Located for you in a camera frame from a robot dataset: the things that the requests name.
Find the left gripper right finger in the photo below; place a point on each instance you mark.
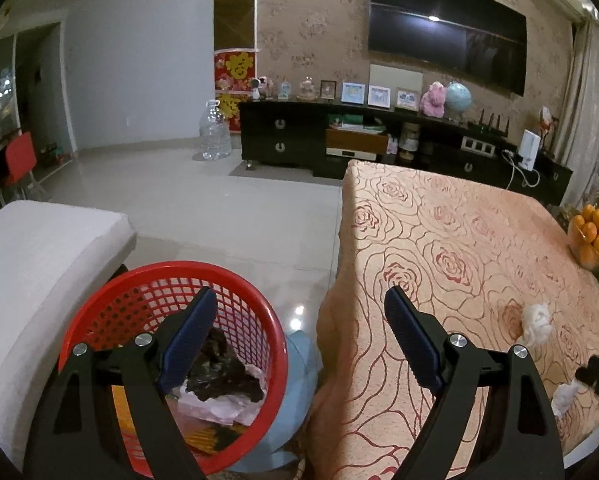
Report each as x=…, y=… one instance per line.
x=452, y=369

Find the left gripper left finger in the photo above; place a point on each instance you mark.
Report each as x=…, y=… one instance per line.
x=150, y=366

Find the white tissue paper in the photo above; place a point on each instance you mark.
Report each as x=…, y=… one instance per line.
x=226, y=409

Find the yellow foam fruit net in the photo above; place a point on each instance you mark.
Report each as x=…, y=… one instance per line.
x=163, y=421

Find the red plastic mesh basket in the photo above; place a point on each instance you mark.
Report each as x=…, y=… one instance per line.
x=176, y=303

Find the small white tissue ball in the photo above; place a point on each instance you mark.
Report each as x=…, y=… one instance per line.
x=536, y=325

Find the rose patterned tablecloth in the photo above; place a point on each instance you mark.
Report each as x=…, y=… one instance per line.
x=473, y=256

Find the pile of oranges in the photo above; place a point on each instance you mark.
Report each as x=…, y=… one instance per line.
x=583, y=236

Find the light blue plastic stool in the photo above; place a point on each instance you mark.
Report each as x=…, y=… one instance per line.
x=304, y=365

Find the white cushioned sofa bench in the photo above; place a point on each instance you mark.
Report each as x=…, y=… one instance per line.
x=53, y=257

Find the white router box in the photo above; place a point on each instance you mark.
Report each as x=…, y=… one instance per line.
x=528, y=149

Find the clear large water bottle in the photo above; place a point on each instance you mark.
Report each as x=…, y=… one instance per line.
x=215, y=137

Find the red chair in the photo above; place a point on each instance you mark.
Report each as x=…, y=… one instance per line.
x=21, y=160

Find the black TV cabinet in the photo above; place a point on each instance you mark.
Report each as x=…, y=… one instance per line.
x=323, y=137

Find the pink plush toy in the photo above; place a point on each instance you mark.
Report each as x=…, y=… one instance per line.
x=432, y=103

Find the light blue globe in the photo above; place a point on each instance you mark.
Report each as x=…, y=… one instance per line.
x=458, y=100

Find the beige window curtain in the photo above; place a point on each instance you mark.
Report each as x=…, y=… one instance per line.
x=576, y=145

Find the red festive wall poster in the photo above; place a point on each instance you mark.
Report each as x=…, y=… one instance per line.
x=233, y=71

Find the wall mounted black television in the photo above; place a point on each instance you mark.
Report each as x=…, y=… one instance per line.
x=482, y=39

